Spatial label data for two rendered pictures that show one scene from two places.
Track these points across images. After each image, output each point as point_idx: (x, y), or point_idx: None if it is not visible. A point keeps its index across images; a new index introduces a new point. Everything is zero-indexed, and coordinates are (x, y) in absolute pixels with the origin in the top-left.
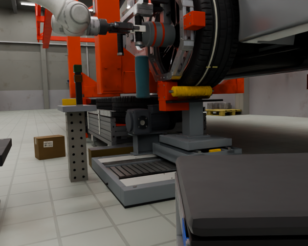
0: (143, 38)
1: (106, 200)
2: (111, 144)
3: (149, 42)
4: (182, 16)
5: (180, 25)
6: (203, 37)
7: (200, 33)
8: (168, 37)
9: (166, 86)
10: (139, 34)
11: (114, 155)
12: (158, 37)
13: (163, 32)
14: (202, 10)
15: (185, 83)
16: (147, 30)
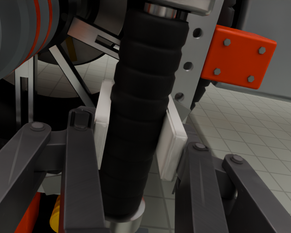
0: None
1: None
2: None
3: None
4: (211, 27)
5: (183, 50)
6: (203, 90)
7: (200, 77)
8: (49, 40)
9: (29, 211)
10: (150, 166)
11: None
12: (33, 52)
13: (49, 26)
14: (230, 12)
15: None
16: (15, 30)
